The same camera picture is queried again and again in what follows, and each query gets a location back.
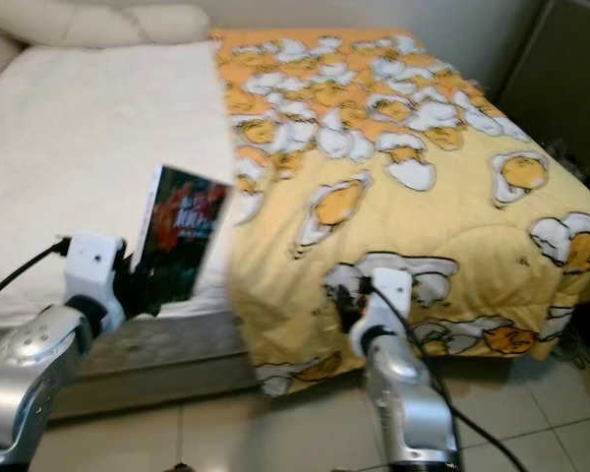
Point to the dark red-green book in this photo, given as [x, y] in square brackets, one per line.
[182, 231]

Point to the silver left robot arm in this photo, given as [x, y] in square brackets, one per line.
[29, 383]

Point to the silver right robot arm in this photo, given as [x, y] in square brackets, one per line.
[408, 393]

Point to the grey speckled mattress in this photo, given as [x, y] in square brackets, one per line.
[138, 354]

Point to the yellow cartoon egg blanket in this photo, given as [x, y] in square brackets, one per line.
[413, 216]

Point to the white mattress cover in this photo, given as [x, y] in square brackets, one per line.
[88, 147]

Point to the dark grey wardrobe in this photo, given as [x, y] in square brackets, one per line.
[560, 79]

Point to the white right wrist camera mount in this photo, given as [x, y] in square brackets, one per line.
[388, 300]

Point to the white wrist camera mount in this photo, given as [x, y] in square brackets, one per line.
[93, 275]
[388, 300]

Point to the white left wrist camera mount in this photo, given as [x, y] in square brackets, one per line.
[93, 275]

